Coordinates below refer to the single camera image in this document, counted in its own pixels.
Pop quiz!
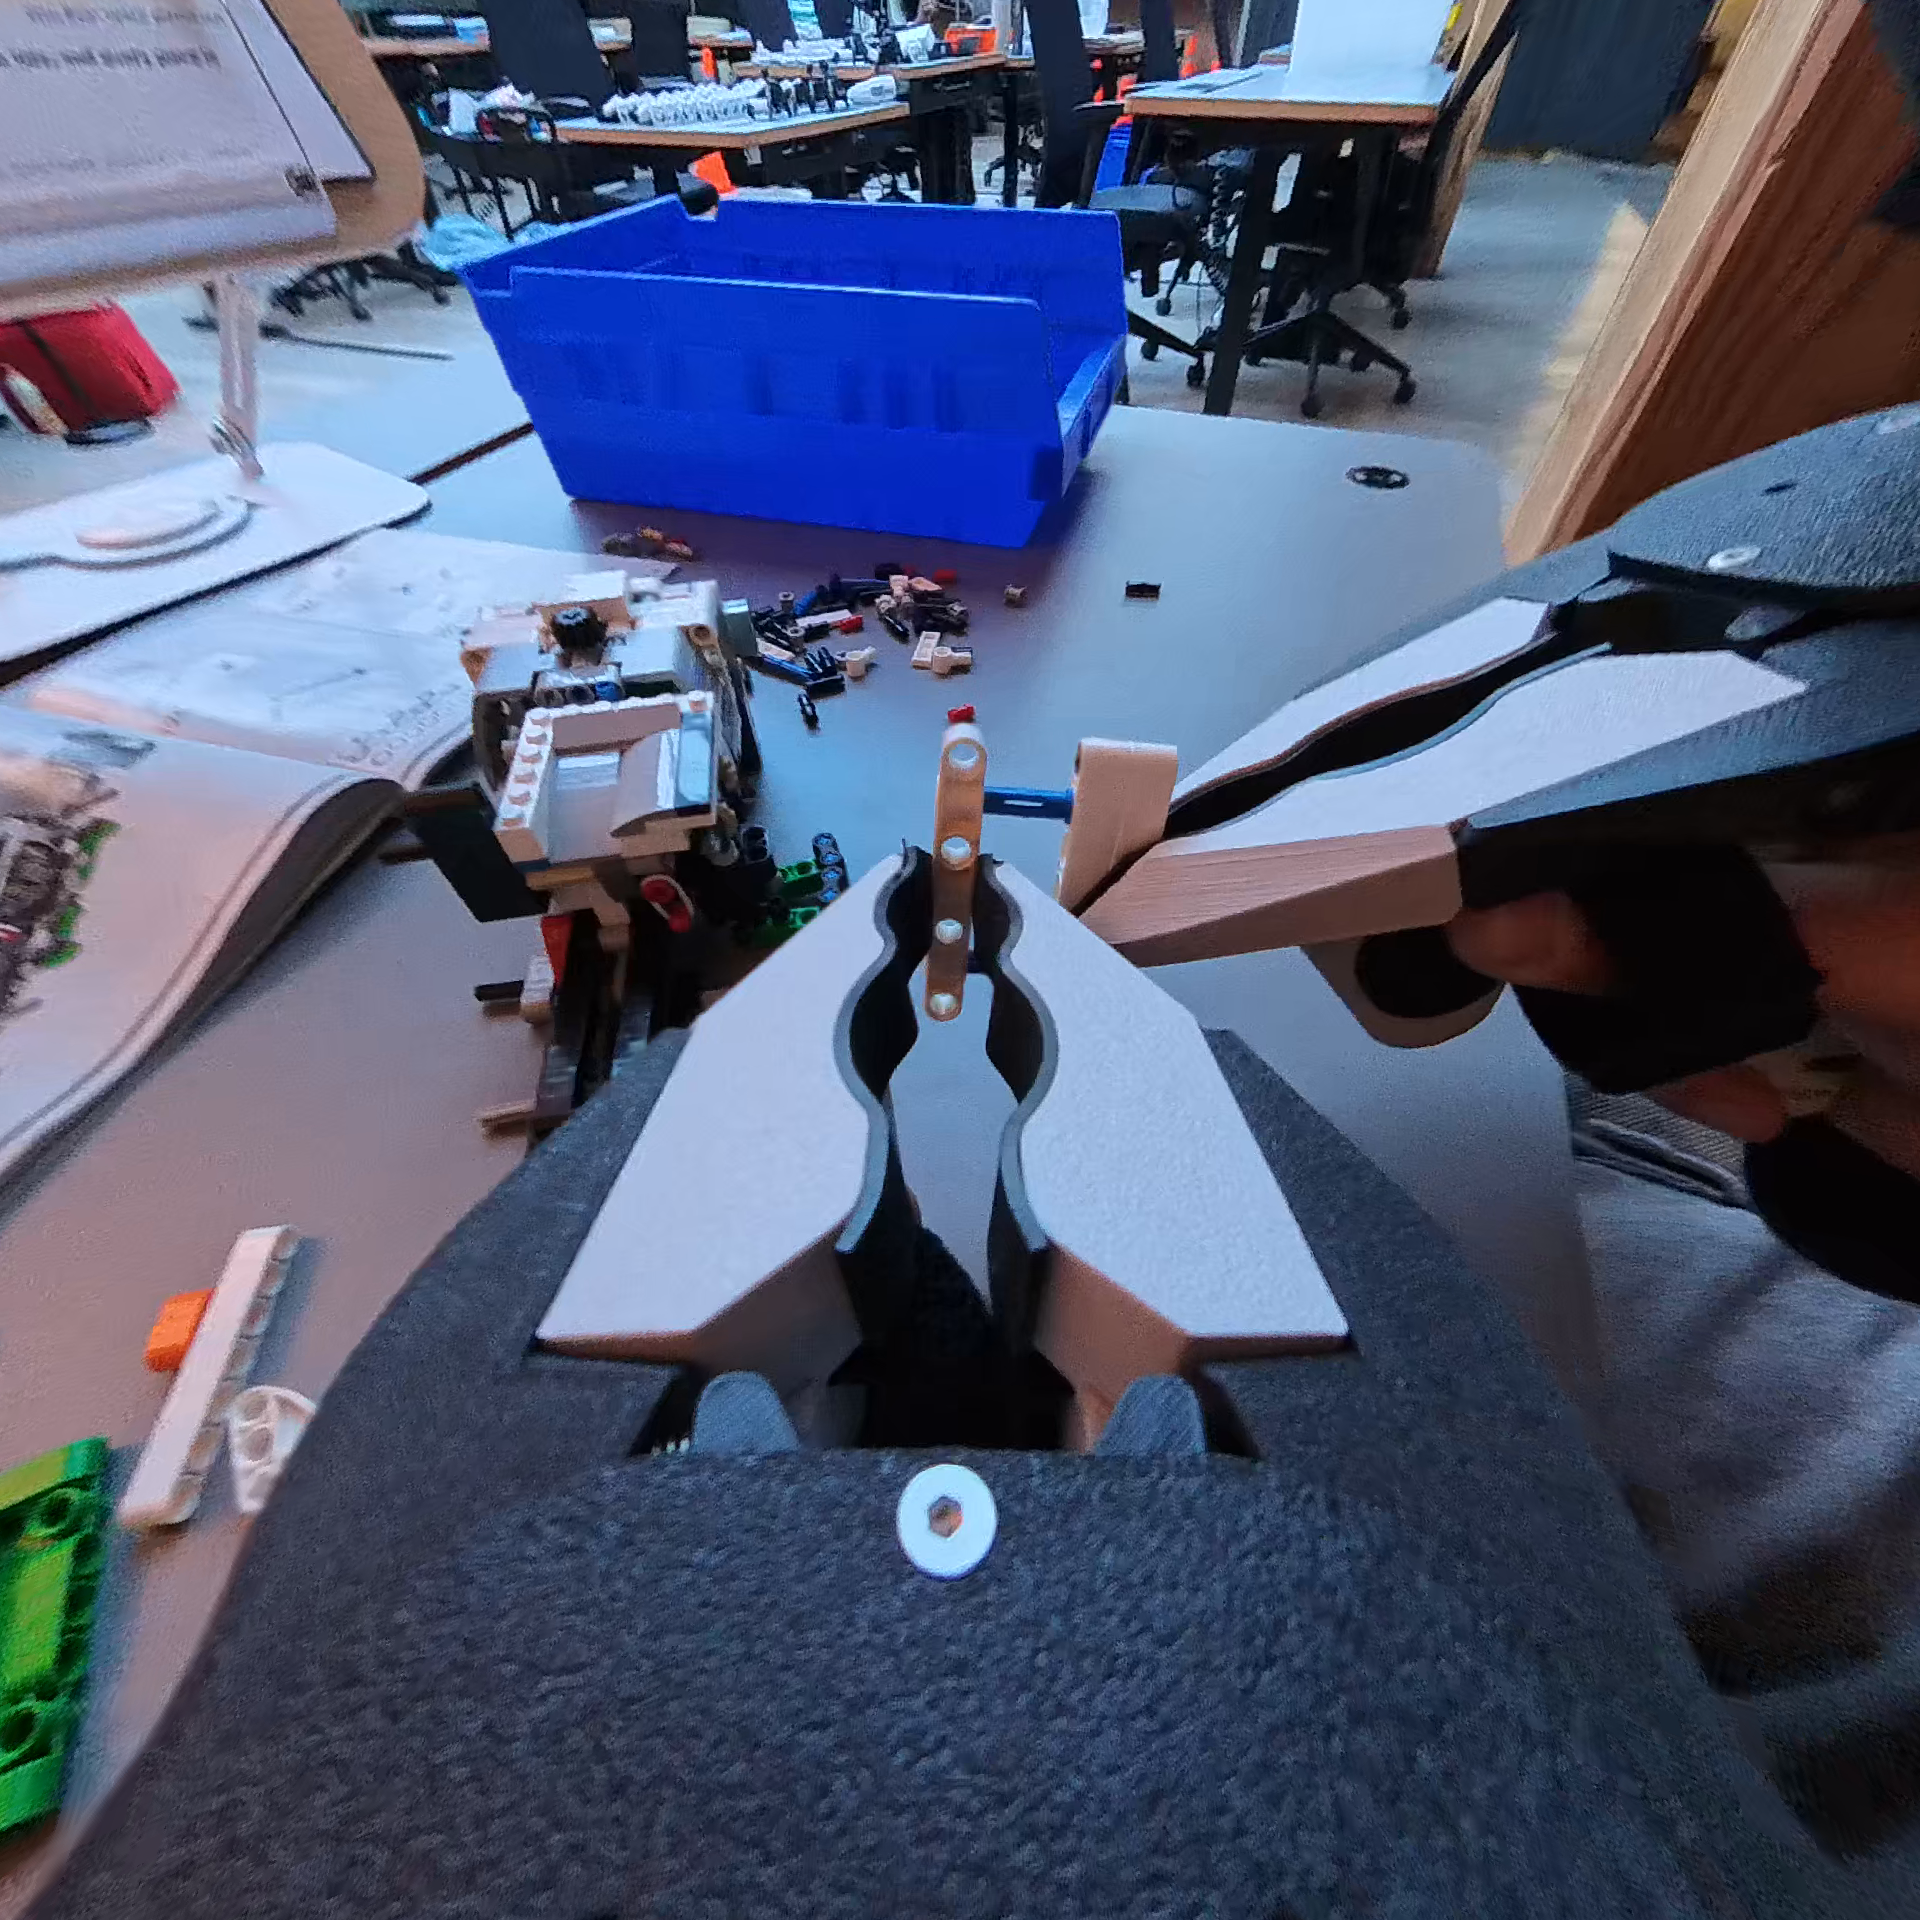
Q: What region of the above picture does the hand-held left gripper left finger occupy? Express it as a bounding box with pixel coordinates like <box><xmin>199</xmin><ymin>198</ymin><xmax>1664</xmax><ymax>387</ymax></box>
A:
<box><xmin>534</xmin><ymin>845</ymin><xmax>922</xmax><ymax>1411</ymax></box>

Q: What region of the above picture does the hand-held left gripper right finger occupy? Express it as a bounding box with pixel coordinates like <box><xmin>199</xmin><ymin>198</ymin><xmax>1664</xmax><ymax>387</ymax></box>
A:
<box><xmin>979</xmin><ymin>858</ymin><xmax>1353</xmax><ymax>1404</ymax></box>

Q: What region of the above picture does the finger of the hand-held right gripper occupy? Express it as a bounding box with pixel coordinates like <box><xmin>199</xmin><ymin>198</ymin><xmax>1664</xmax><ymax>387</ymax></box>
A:
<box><xmin>1076</xmin><ymin>648</ymin><xmax>1813</xmax><ymax>972</ymax></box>
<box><xmin>1167</xmin><ymin>596</ymin><xmax>1615</xmax><ymax>845</ymax></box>

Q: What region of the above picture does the white angled lego piece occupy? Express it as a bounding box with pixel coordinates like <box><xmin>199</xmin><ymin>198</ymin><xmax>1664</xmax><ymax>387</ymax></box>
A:
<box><xmin>1057</xmin><ymin>736</ymin><xmax>1182</xmax><ymax>911</ymax></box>

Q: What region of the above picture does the white lego liftarm beam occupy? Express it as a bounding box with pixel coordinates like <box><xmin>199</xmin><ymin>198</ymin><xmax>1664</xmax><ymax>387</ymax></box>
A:
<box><xmin>930</xmin><ymin>715</ymin><xmax>996</xmax><ymax>1025</ymax></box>

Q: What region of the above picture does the green black lego assembly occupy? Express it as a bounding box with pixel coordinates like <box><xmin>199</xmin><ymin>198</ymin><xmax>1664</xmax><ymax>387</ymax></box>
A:
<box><xmin>743</xmin><ymin>828</ymin><xmax>852</xmax><ymax>949</ymax></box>

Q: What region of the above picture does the lego truck model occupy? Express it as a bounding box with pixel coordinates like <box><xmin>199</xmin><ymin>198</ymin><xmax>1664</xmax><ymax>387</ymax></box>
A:
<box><xmin>402</xmin><ymin>570</ymin><xmax>850</xmax><ymax>1129</ymax></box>

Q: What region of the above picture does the pile of small lego pieces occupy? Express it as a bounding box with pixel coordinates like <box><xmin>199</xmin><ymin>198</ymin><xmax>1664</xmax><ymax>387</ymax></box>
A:
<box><xmin>747</xmin><ymin>560</ymin><xmax>981</xmax><ymax>732</ymax></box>

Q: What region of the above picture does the white small lego connector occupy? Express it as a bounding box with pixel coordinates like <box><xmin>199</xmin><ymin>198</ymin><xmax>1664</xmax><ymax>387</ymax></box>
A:
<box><xmin>225</xmin><ymin>1385</ymin><xmax>320</xmax><ymax>1517</ymax></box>

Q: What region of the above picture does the long white lego beam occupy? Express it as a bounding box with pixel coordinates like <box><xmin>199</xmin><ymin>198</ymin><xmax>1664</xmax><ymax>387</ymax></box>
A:
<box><xmin>118</xmin><ymin>1223</ymin><xmax>304</xmax><ymax>1534</ymax></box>

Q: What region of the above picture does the lego instruction booklet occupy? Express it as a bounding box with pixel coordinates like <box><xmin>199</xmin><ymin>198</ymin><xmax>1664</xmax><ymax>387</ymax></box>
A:
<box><xmin>0</xmin><ymin>524</ymin><xmax>680</xmax><ymax>1187</ymax></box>

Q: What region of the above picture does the person's right hand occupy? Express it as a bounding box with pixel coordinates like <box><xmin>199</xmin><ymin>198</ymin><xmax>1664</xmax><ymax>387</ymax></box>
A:
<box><xmin>1443</xmin><ymin>831</ymin><xmax>1920</xmax><ymax>1150</ymax></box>

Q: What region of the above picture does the wooden panel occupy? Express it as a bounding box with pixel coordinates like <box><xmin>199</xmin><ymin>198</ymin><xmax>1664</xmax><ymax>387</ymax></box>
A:
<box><xmin>1505</xmin><ymin>0</ymin><xmax>1920</xmax><ymax>567</ymax></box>

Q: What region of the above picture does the black office chair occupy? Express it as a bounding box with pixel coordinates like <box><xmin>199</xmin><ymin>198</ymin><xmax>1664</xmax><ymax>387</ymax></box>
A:
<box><xmin>1129</xmin><ymin>141</ymin><xmax>1422</xmax><ymax>426</ymax></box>

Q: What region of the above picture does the wooden top office desk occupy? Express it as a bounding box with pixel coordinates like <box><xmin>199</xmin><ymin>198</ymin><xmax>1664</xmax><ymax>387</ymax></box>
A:
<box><xmin>553</xmin><ymin>91</ymin><xmax>920</xmax><ymax>203</ymax></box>
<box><xmin>1123</xmin><ymin>61</ymin><xmax>1461</xmax><ymax>420</ymax></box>

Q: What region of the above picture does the blue plastic bin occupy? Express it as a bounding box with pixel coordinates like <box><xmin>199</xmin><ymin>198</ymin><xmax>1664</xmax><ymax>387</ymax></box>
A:
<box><xmin>460</xmin><ymin>193</ymin><xmax>1132</xmax><ymax>552</ymax></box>

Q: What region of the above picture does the person's grey jeans leg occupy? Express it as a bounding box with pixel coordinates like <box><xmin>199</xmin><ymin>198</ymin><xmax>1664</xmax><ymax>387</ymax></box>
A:
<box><xmin>1567</xmin><ymin>1116</ymin><xmax>1920</xmax><ymax>1869</ymax></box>

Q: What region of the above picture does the white document stand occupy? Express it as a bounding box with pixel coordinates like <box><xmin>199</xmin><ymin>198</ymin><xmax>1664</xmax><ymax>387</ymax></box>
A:
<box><xmin>0</xmin><ymin>0</ymin><xmax>435</xmax><ymax>665</ymax></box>

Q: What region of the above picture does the red bag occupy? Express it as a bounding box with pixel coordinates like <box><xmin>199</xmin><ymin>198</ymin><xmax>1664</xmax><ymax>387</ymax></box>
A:
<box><xmin>0</xmin><ymin>300</ymin><xmax>185</xmax><ymax>440</ymax></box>

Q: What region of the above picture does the printed paper sheet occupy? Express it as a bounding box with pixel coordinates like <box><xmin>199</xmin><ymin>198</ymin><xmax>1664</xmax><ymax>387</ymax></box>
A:
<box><xmin>0</xmin><ymin>0</ymin><xmax>379</xmax><ymax>320</ymax></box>

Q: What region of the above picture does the green lego frame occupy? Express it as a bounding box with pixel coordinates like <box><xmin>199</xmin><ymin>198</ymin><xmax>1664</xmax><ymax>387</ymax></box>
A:
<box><xmin>0</xmin><ymin>1433</ymin><xmax>116</xmax><ymax>1841</ymax></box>

